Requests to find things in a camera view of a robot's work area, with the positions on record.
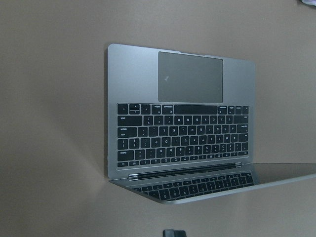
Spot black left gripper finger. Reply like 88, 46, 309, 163
162, 229, 186, 237

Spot grey laptop with black keyboard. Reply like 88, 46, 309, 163
105, 44, 316, 204

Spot white object at table edge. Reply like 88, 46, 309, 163
301, 0, 316, 6

